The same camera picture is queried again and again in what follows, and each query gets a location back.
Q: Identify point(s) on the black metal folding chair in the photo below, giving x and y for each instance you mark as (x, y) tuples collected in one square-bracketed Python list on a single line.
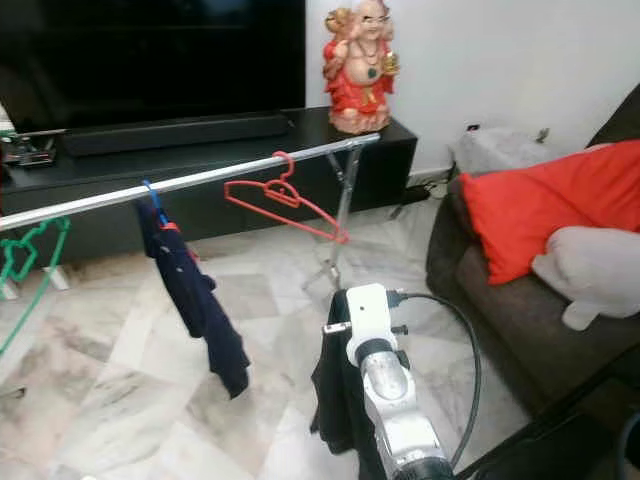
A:
[(570, 440)]

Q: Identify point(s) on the black soundbar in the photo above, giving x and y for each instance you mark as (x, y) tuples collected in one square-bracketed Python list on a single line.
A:
[(175, 135)]

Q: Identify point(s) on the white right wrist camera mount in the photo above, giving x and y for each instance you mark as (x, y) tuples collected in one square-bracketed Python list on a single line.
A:
[(370, 312)]

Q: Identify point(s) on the grey round plush toy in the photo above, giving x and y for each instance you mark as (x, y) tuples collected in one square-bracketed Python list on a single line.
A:
[(595, 270)]

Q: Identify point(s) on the dark brown fabric sofa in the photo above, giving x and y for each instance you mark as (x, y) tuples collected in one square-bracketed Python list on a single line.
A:
[(500, 320)]

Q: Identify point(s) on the red square cushion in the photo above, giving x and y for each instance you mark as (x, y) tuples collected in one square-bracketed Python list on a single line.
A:
[(540, 205)]

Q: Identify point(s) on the green plastic hanger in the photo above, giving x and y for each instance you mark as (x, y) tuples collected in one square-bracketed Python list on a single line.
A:
[(20, 258)]

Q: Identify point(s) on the black low tv console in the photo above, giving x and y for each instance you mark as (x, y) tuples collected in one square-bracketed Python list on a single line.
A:
[(240, 158)]

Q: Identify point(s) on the navy t-shirt white print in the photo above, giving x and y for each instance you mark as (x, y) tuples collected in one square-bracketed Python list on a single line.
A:
[(200, 305)]

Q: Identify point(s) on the side table white lace cloth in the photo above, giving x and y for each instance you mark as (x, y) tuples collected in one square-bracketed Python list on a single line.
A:
[(500, 153)]

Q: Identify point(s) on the red plastic hanger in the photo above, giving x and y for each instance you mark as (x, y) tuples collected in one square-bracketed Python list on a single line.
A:
[(285, 192)]

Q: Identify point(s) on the blue plastic hanger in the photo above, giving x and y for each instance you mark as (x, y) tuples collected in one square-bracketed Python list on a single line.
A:
[(153, 192)]

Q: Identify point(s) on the red laughing buddha statue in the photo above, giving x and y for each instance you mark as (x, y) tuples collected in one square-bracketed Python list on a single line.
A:
[(360, 92)]

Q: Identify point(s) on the small brass figurine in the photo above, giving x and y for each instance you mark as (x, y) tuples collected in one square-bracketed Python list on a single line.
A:
[(543, 135)]

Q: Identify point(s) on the black cloth green logo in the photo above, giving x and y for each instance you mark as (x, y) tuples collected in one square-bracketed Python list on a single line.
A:
[(340, 400)]

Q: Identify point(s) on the silver metal clothes rack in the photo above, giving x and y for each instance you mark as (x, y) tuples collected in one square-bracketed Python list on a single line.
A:
[(210, 176)]

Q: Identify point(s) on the black flat television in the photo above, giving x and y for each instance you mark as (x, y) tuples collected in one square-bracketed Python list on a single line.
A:
[(150, 58)]

